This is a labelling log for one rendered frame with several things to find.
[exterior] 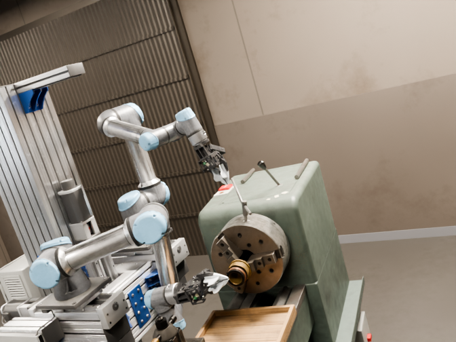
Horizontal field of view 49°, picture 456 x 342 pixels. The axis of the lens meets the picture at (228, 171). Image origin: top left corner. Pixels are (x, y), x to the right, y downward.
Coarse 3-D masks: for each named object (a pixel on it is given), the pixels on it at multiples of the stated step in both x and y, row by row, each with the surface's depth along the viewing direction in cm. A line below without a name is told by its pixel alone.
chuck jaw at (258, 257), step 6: (264, 252) 201; (270, 252) 199; (276, 252) 200; (252, 258) 200; (258, 258) 198; (264, 258) 198; (270, 258) 197; (276, 258) 199; (252, 264) 196; (258, 264) 197; (264, 264) 198; (252, 270) 197
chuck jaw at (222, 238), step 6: (222, 234) 206; (222, 240) 202; (228, 240) 204; (222, 246) 203; (228, 246) 202; (234, 246) 204; (228, 252) 200; (234, 252) 201; (240, 252) 203; (228, 258) 201; (234, 258) 198
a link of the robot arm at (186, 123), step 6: (186, 108) 207; (180, 114) 206; (186, 114) 205; (192, 114) 207; (180, 120) 206; (186, 120) 205; (192, 120) 206; (180, 126) 208; (186, 126) 206; (192, 126) 206; (198, 126) 207; (180, 132) 211; (186, 132) 208; (192, 132) 206
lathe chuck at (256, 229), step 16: (240, 224) 202; (256, 224) 202; (240, 240) 204; (256, 240) 201; (272, 240) 199; (224, 256) 209; (240, 256) 212; (224, 272) 211; (256, 272) 206; (272, 272) 204; (256, 288) 208
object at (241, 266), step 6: (234, 264) 195; (240, 264) 194; (246, 264) 196; (228, 270) 196; (234, 270) 191; (240, 270) 192; (246, 270) 194; (228, 276) 193; (234, 276) 197; (240, 276) 198; (246, 276) 194; (234, 282) 194; (240, 282) 193
